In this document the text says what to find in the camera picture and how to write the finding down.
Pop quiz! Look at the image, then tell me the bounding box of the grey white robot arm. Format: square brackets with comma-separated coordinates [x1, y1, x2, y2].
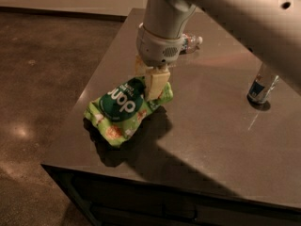
[136, 0, 301, 91]

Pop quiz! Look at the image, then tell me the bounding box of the dark cabinet under table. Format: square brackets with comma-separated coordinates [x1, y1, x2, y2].
[42, 164, 301, 226]

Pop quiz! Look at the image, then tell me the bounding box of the green rice chip bag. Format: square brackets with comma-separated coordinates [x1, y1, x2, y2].
[84, 77, 173, 149]

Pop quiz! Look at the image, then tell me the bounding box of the clear plastic water bottle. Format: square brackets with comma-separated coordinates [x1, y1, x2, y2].
[181, 33, 203, 54]

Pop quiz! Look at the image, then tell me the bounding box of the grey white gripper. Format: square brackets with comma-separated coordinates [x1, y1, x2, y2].
[135, 24, 183, 101]

